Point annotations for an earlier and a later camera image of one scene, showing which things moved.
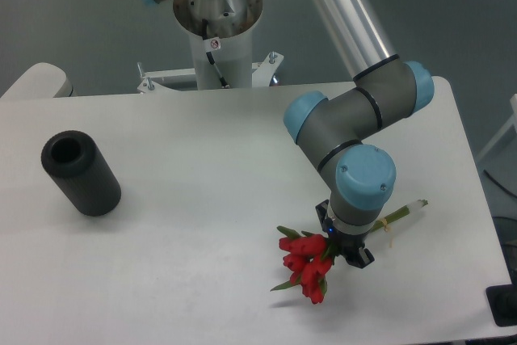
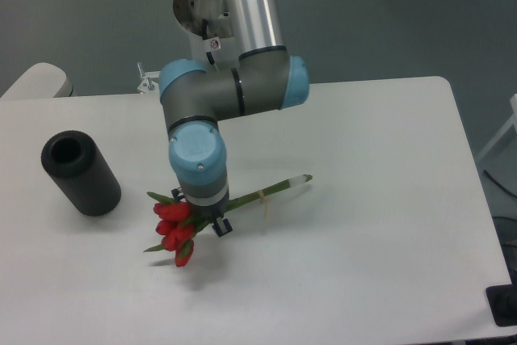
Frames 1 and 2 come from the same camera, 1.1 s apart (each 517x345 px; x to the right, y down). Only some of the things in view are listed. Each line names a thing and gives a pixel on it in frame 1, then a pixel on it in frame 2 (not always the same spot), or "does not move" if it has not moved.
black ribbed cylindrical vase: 76,166 does not move
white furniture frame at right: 509,124 does not move
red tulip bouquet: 308,258 → 178,225
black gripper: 343,244 → 214,211
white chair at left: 41,80 does not move
